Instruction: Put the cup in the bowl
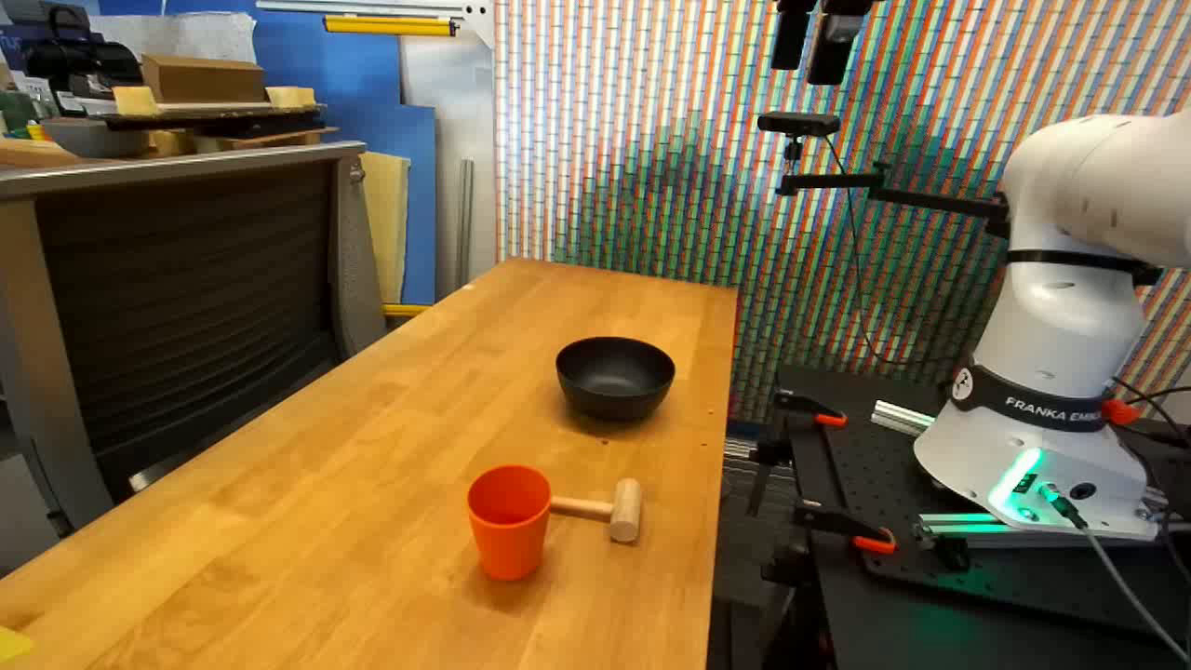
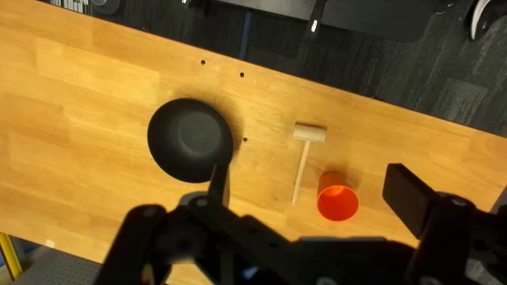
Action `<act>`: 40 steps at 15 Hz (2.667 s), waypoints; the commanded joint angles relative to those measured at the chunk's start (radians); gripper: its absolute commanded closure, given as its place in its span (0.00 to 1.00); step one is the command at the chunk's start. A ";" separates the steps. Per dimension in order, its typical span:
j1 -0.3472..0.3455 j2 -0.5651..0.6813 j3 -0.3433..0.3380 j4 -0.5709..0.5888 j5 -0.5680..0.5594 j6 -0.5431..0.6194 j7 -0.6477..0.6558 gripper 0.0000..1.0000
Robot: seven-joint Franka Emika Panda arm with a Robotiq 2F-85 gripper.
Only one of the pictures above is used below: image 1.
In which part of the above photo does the orange plastic cup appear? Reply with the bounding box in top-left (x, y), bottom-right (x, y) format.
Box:
top-left (465, 463), bottom-right (555, 585)

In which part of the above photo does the black bowl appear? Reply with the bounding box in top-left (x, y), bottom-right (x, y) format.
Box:
top-left (550, 335), bottom-right (682, 423)

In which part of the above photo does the orange black bar clamp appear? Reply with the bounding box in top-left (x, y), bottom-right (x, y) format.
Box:
top-left (769, 382), bottom-right (857, 435)
top-left (793, 495), bottom-right (901, 561)

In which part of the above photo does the silver aluminium bar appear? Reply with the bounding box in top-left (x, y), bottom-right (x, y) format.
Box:
top-left (866, 395), bottom-right (937, 440)

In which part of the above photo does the yellow spirit level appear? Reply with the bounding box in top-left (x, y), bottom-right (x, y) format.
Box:
top-left (319, 13), bottom-right (459, 41)

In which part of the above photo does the blue board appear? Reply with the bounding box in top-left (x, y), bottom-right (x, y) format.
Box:
top-left (246, 0), bottom-right (447, 309)

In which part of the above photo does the pale wooden panel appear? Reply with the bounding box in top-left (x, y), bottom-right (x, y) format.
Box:
top-left (356, 148), bottom-right (413, 309)

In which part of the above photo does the small wooden mallet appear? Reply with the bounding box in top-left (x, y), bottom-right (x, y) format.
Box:
top-left (546, 478), bottom-right (646, 547)

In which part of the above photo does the brown cardboard box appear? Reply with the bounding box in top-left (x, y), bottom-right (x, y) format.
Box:
top-left (138, 52), bottom-right (270, 109)

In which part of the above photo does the grey cabinet with dark panel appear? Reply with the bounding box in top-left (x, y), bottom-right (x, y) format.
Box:
top-left (0, 139), bottom-right (391, 531)

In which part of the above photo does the black machine on cabinet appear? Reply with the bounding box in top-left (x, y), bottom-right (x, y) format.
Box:
top-left (20, 4), bottom-right (148, 101)

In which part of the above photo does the black camera on stand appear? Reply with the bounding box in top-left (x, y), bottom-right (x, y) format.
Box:
top-left (756, 109), bottom-right (846, 142)

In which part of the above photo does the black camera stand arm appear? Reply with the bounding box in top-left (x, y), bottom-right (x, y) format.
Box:
top-left (773, 134), bottom-right (1012, 243)

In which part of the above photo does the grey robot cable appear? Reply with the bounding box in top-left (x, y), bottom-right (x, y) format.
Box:
top-left (1051, 483), bottom-right (1191, 670)

